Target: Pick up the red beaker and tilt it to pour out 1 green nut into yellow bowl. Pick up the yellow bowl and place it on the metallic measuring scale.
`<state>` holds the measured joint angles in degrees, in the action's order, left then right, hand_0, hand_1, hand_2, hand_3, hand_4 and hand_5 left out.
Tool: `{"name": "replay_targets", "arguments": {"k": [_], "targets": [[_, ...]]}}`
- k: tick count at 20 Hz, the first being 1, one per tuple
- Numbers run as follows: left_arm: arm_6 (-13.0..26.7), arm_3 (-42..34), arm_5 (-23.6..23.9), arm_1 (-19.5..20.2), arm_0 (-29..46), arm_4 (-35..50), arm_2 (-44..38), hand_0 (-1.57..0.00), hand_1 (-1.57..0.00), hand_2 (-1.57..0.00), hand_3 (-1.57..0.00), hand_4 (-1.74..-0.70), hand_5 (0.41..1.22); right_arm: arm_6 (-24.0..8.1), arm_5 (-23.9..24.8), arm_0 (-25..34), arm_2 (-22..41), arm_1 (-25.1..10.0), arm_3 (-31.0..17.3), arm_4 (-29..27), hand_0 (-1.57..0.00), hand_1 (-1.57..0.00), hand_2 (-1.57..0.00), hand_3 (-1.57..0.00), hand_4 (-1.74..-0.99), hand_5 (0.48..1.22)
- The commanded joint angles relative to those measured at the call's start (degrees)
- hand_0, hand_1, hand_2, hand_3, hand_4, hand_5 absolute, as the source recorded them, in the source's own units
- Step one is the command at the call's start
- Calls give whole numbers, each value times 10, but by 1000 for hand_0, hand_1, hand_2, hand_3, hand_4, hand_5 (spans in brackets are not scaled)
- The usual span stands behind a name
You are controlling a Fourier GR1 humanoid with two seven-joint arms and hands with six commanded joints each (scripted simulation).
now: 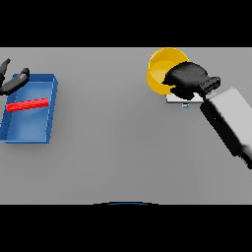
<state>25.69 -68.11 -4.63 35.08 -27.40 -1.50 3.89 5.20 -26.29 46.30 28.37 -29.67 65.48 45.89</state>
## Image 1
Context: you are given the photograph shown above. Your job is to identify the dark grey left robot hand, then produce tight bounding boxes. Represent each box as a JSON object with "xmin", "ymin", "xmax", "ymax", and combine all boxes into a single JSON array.
[{"xmin": 0, "ymin": 58, "xmax": 31, "ymax": 96}]

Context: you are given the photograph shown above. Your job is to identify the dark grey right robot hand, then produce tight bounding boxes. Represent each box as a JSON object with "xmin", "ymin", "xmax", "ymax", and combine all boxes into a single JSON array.
[{"xmin": 162, "ymin": 61, "xmax": 221, "ymax": 101}]

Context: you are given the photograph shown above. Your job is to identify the yellow bowl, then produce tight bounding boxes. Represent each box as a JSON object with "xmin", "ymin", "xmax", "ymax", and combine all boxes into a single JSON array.
[{"xmin": 146, "ymin": 47, "xmax": 190, "ymax": 96}]

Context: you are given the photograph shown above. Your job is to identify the pale square measuring scale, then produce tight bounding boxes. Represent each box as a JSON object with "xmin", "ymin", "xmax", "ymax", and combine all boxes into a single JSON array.
[{"xmin": 165, "ymin": 92, "xmax": 206, "ymax": 109}]

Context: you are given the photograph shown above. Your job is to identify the blue tray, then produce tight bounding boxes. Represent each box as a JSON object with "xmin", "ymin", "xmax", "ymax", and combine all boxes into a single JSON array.
[{"xmin": 0, "ymin": 73, "xmax": 59, "ymax": 145}]

